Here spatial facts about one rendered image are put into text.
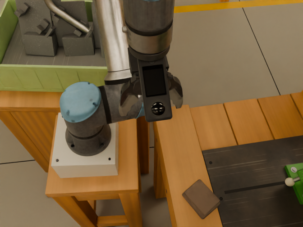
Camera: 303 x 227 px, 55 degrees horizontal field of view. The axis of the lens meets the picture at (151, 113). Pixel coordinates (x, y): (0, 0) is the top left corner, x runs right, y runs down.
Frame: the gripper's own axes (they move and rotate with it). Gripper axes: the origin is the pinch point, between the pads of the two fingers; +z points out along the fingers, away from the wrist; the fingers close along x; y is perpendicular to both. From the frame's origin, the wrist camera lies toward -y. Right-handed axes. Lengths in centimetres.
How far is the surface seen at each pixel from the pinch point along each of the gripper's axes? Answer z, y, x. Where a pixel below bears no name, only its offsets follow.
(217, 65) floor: 129, 117, -74
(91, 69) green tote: 34, 45, 17
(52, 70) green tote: 35, 48, 32
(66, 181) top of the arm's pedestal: 44, 4, 29
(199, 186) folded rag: 36.3, -7.2, -14.4
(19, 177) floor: 129, 45, 80
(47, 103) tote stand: 50, 43, 39
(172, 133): 39.2, 14.6, -10.3
